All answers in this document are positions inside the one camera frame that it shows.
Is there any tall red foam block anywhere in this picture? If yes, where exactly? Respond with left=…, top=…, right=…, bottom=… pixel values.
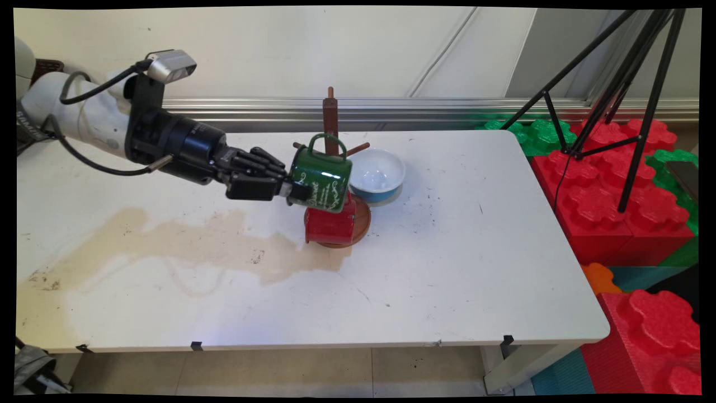
left=581, top=289, right=703, bottom=396

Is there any white wall cable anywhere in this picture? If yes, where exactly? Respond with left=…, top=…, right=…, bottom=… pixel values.
left=407, top=8, right=477, bottom=99

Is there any small red foam block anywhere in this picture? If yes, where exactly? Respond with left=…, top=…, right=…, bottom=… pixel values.
left=571, top=118, right=678, bottom=156

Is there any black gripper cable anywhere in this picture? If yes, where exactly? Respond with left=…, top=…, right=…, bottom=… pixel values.
left=47, top=114, right=175, bottom=177

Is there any grey folded cover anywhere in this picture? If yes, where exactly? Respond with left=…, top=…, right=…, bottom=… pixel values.
left=14, top=343, right=74, bottom=396

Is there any beige tape patch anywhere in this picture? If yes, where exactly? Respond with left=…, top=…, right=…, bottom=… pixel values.
left=307, top=243, right=354, bottom=259

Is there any wooden mug tree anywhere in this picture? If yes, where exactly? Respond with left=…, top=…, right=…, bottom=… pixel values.
left=293, top=86, right=372, bottom=249

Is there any ribbed teal foam block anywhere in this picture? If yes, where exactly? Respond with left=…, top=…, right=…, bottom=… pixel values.
left=530, top=349, right=597, bottom=396

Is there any white table leg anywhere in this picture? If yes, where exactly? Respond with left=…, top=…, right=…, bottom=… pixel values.
left=480, top=343, right=583, bottom=396

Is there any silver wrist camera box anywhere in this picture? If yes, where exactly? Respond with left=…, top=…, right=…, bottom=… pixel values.
left=146, top=49, right=198, bottom=85

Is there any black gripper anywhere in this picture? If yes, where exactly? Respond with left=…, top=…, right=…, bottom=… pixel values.
left=124, top=73, right=314, bottom=207

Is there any aluminium wall rail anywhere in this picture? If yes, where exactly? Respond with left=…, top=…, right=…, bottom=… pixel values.
left=162, top=97, right=700, bottom=133

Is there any large red foam block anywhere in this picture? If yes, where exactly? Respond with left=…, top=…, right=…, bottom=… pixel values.
left=530, top=150, right=695, bottom=267

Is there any red enamel mug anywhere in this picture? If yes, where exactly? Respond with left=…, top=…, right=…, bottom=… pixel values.
left=304, top=193, right=359, bottom=246

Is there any green enamel mug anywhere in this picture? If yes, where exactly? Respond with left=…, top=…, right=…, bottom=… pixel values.
left=288, top=133, right=354, bottom=214

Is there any orange foam block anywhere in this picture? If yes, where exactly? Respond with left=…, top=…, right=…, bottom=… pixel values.
left=581, top=263, right=623, bottom=296

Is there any black camera cable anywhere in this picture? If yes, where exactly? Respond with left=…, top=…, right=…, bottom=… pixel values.
left=59, top=60, right=153, bottom=106

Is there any black tripod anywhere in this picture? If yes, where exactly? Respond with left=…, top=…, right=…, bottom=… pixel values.
left=501, top=8, right=687, bottom=214

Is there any green foam block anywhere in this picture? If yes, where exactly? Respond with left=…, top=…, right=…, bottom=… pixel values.
left=645, top=148, right=700, bottom=267
left=475, top=116, right=578, bottom=158

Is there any white and blue bowl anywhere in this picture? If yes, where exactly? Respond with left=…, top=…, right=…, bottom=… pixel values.
left=348, top=148, right=406, bottom=204

